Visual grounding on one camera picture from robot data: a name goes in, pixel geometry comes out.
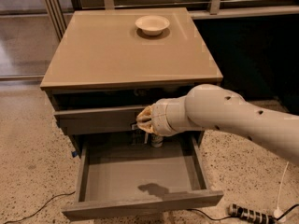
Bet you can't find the black floor cable left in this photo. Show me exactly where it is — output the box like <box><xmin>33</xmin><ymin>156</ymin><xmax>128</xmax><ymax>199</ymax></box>
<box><xmin>2</xmin><ymin>190</ymin><xmax>77</xmax><ymax>224</ymax></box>

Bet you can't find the white bowl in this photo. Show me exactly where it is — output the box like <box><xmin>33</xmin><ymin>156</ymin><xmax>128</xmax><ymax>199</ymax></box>
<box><xmin>135</xmin><ymin>15</ymin><xmax>170</xmax><ymax>36</ymax></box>

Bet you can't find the white can in drawer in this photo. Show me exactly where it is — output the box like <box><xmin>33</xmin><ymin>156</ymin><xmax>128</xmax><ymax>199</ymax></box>
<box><xmin>150</xmin><ymin>134</ymin><xmax>164</xmax><ymax>147</ymax></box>

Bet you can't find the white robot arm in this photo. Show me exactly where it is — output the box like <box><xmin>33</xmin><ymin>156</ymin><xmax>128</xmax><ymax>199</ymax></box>
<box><xmin>136</xmin><ymin>84</ymin><xmax>299</xmax><ymax>165</ymax></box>

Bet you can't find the white cable with plug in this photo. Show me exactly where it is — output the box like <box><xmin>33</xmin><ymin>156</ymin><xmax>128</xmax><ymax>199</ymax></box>
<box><xmin>273</xmin><ymin>161</ymin><xmax>290</xmax><ymax>220</ymax></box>

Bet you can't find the open grey middle drawer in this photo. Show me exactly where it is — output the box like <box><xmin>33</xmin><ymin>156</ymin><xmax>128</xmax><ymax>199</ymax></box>
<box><xmin>63</xmin><ymin>133</ymin><xmax>223</xmax><ymax>221</ymax></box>

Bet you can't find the grey drawer cabinet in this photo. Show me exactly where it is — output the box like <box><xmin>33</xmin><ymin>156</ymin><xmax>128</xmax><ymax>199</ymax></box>
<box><xmin>40</xmin><ymin>9</ymin><xmax>222</xmax><ymax>151</ymax></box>

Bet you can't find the black rxbar chocolate wrapper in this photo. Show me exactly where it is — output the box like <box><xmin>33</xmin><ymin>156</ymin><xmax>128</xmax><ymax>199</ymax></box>
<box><xmin>131</xmin><ymin>123</ymin><xmax>149</xmax><ymax>145</ymax></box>

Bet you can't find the black power strip cable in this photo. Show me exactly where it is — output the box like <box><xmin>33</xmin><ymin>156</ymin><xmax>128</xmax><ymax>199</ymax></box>
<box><xmin>186</xmin><ymin>208</ymin><xmax>232</xmax><ymax>222</ymax></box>

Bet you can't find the blue tape piece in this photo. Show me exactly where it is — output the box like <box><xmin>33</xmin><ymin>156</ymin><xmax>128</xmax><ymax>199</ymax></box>
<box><xmin>71</xmin><ymin>151</ymin><xmax>78</xmax><ymax>158</ymax></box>

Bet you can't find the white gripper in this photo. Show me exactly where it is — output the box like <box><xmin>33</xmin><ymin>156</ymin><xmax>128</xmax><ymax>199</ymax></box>
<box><xmin>136</xmin><ymin>97</ymin><xmax>192</xmax><ymax>136</ymax></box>

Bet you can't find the black power strip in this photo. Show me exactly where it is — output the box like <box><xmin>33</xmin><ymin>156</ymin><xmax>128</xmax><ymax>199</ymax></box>
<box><xmin>228</xmin><ymin>203</ymin><xmax>276</xmax><ymax>224</ymax></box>

